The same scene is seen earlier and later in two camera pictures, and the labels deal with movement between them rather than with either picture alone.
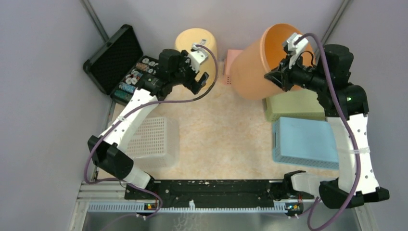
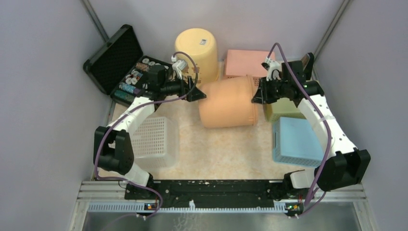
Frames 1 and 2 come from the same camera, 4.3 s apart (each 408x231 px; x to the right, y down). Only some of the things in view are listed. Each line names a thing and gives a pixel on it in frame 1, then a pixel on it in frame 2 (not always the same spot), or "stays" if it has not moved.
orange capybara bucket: [259, 57] to [228, 102]
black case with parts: [118, 66] stays
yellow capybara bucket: [205, 39] stays
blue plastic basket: [306, 142] stays
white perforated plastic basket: [154, 144] stays
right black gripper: [277, 76] to [261, 96]
